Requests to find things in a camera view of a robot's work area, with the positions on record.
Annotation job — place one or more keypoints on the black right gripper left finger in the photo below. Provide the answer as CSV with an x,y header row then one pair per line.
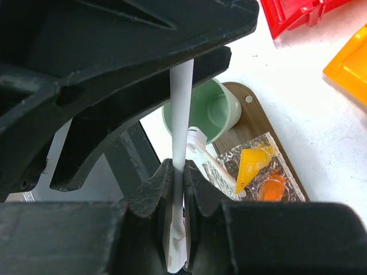
x,y
126,237

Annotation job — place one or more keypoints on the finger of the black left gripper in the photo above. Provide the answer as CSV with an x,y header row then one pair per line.
x,y
94,128
138,39

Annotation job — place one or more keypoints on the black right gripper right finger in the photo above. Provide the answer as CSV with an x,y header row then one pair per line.
x,y
228,237

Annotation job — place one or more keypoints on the orange toothpaste tube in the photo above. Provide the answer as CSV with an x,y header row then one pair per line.
x,y
272,187

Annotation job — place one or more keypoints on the clear textured glass holder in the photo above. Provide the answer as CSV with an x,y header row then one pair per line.
x,y
260,170

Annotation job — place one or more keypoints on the yellow toothpaste tube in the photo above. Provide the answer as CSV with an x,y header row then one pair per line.
x,y
251,162

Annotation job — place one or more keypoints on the white toothbrush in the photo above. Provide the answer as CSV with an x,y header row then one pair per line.
x,y
181,77
215,163

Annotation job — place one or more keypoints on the green cup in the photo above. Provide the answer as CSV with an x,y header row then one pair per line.
x,y
213,110

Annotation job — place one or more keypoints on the brown oval wooden tray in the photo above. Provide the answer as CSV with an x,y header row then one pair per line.
x,y
252,123

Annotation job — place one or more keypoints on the yellow bin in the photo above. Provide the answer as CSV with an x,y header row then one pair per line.
x,y
347,69

